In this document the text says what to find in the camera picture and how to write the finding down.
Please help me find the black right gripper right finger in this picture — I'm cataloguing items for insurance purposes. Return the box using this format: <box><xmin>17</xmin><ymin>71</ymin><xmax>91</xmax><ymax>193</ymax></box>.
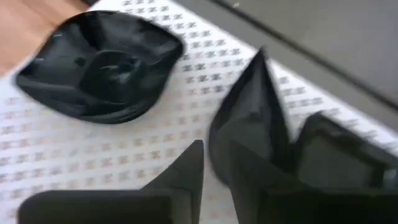
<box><xmin>229</xmin><ymin>142</ymin><xmax>398</xmax><ymax>224</ymax></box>

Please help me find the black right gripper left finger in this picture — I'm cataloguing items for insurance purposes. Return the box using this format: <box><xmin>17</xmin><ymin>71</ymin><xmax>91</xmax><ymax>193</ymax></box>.
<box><xmin>17</xmin><ymin>139</ymin><xmax>205</xmax><ymax>224</ymax></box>

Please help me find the black square mini plate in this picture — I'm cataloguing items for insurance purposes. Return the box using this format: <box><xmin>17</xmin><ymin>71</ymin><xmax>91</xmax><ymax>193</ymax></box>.
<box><xmin>294</xmin><ymin>111</ymin><xmax>398</xmax><ymax>191</ymax></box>

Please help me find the black teardrop mini plate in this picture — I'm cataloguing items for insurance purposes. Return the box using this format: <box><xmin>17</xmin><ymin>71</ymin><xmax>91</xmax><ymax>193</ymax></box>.
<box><xmin>207</xmin><ymin>46</ymin><xmax>292</xmax><ymax>187</ymax></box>

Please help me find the black wavy round mini plate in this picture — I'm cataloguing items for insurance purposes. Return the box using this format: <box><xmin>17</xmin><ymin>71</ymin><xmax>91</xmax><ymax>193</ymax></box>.
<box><xmin>14</xmin><ymin>10</ymin><xmax>185</xmax><ymax>124</ymax></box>

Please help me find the white perforated shelf riser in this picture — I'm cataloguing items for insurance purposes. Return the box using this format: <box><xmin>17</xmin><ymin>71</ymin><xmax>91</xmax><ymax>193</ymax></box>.
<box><xmin>0</xmin><ymin>0</ymin><xmax>398</xmax><ymax>224</ymax></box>

